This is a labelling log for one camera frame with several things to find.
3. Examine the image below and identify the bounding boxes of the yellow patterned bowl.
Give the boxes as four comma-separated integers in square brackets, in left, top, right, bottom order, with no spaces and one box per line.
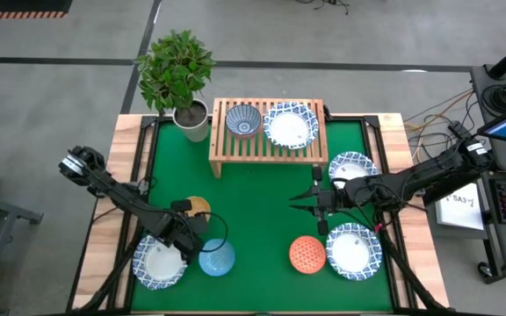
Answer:
[184,196,213,223]

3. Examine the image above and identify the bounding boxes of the blue and white paper plate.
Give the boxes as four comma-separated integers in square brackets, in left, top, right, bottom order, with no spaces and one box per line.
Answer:
[325,222,383,282]
[328,151,380,190]
[132,234,190,291]
[263,101,320,150]

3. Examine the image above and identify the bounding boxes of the black mat with hazard stripe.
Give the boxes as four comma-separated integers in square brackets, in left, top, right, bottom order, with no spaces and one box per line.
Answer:
[0,0,73,20]

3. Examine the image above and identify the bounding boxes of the green table mat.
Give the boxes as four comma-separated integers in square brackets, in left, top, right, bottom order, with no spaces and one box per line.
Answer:
[130,117,394,313]

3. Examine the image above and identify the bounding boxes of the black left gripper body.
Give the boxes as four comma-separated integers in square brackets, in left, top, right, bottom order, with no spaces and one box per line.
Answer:
[153,209,205,265]

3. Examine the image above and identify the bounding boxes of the white paper sheet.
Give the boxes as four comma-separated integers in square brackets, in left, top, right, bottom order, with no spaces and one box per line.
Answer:
[434,192,487,233]

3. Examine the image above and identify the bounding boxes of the coiled black cable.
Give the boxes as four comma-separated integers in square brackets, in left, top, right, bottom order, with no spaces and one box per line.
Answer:
[481,83,506,116]

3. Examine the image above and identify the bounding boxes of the green plant in white pot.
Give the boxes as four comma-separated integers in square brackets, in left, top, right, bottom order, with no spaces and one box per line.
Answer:
[136,29,217,144]

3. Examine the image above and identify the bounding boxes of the blue wave-pattern bowl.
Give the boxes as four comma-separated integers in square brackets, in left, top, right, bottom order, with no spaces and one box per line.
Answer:
[198,238,237,277]

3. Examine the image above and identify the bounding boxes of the orange honeycomb-pattern bowl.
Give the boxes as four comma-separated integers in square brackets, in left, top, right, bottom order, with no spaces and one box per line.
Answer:
[288,235,327,275]

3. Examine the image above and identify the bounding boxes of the black caster wheel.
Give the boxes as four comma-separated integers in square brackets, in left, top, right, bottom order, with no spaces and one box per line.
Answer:
[476,261,495,279]

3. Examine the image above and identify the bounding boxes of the yellow floor cable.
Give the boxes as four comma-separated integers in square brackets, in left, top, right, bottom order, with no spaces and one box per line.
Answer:
[404,90,476,166]

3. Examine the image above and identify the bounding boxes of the black floor cable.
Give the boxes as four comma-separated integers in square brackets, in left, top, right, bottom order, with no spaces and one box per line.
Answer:
[406,91,488,153]

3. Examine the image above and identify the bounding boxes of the wooden slatted shelf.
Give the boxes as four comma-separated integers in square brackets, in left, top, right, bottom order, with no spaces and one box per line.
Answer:
[207,97,329,179]

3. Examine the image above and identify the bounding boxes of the black cable bundle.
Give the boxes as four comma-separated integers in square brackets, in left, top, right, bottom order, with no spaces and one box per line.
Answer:
[294,0,351,17]

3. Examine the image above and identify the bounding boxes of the black power strip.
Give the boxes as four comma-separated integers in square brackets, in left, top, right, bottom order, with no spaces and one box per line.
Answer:
[448,120,472,138]

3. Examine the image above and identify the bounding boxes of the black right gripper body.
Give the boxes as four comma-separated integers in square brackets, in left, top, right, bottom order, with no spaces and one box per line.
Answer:
[312,165,365,237]

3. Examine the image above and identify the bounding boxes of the grey-blue radial-pattern bowl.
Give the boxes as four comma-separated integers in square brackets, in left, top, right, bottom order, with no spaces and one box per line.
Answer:
[225,104,263,140]

